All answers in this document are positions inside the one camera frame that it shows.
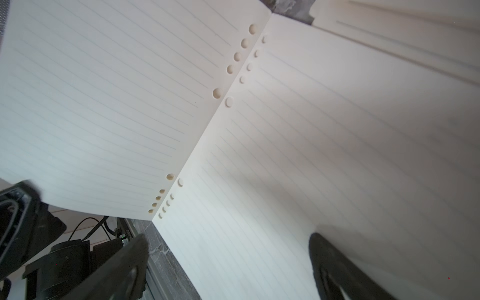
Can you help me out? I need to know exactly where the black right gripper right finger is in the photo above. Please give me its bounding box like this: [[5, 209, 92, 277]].
[[308, 232, 394, 300]]

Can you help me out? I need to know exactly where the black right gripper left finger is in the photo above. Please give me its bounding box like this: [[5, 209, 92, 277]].
[[63, 234, 150, 300]]

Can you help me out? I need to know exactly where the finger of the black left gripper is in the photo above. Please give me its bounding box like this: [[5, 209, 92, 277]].
[[1, 181, 67, 280]]

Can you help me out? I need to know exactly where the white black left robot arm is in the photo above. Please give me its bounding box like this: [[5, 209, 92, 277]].
[[1, 181, 149, 300]]

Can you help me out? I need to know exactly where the open white lined notebook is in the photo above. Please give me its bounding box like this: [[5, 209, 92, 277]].
[[1, 1, 480, 300]]

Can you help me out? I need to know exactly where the open lined notebook underneath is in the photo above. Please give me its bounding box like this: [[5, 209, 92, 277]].
[[309, 1, 480, 84]]

